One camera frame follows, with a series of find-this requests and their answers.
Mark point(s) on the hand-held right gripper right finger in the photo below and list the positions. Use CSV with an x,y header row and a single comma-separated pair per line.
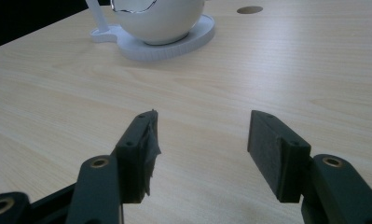
x,y
286,161

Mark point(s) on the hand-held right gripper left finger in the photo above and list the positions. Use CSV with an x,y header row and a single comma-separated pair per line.
x,y
132,161

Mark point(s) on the white egg-shaped bowl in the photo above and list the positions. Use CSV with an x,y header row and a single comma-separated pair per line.
x,y
157,18

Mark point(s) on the white round stand base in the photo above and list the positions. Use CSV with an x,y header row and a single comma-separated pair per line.
x,y
174,40

